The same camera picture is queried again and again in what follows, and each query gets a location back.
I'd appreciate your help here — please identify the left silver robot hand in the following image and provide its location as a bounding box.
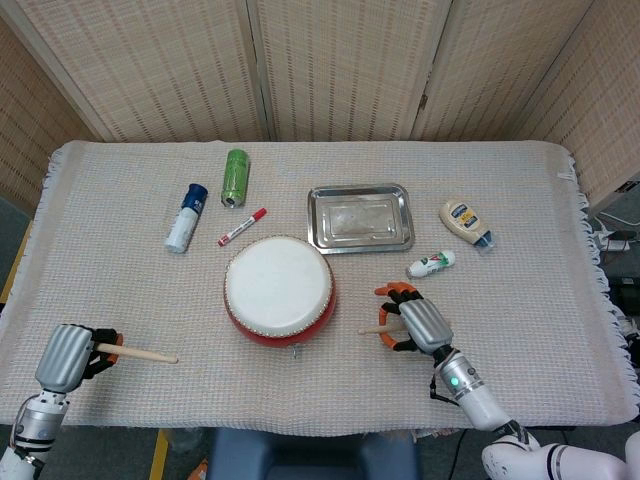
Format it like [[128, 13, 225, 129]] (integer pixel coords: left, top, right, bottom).
[[33, 323, 124, 394]]

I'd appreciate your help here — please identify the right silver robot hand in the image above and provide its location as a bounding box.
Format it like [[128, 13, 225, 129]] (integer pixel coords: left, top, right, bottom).
[[374, 281, 455, 357]]

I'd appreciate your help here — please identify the wooden drumstick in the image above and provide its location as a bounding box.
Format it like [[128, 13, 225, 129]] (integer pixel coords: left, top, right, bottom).
[[357, 322, 406, 335], [97, 342, 180, 365]]

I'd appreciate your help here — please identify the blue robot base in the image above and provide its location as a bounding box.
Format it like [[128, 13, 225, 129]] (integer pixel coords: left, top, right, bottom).
[[207, 428, 421, 480]]

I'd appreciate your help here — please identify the small white green bottle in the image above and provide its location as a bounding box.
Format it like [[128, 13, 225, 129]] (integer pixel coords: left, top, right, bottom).
[[405, 249, 457, 280]]

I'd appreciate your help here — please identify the beige woven tablecloth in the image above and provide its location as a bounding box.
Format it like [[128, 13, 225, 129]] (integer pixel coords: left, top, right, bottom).
[[0, 139, 632, 432]]

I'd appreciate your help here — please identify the mayonnaise squeeze bottle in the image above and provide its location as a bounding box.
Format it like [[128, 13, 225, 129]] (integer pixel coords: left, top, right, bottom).
[[438, 198, 496, 255]]

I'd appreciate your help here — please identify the rectangular metal tray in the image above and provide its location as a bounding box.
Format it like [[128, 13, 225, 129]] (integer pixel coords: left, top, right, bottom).
[[306, 182, 417, 255]]

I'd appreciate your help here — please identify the red drum white skin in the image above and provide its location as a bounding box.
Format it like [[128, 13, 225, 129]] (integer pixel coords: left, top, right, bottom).
[[222, 236, 339, 360]]

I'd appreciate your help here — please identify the white spray bottle blue cap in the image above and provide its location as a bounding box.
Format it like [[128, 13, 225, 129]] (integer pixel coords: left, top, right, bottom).
[[164, 182, 209, 255]]

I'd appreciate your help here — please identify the black device box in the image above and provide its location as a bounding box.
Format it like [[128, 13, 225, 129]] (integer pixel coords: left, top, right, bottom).
[[607, 277, 640, 316]]

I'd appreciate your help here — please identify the white power strip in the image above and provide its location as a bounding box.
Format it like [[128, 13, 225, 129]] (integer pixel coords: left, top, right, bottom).
[[597, 233, 632, 254]]

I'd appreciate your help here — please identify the red whiteboard marker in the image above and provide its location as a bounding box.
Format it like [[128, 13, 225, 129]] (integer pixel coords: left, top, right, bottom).
[[216, 207, 268, 248]]

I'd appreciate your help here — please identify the green drink can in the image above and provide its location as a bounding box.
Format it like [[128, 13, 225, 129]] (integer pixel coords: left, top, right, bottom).
[[220, 148, 251, 209]]

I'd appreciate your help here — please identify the woven folding screen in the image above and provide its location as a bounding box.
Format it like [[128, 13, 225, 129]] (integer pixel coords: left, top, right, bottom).
[[0, 0, 640, 211]]

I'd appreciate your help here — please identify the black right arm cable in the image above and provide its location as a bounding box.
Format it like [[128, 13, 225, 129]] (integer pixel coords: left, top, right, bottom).
[[428, 375, 459, 405]]

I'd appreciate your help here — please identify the black floor cable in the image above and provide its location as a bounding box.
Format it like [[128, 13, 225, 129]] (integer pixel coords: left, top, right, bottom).
[[451, 429, 469, 479]]

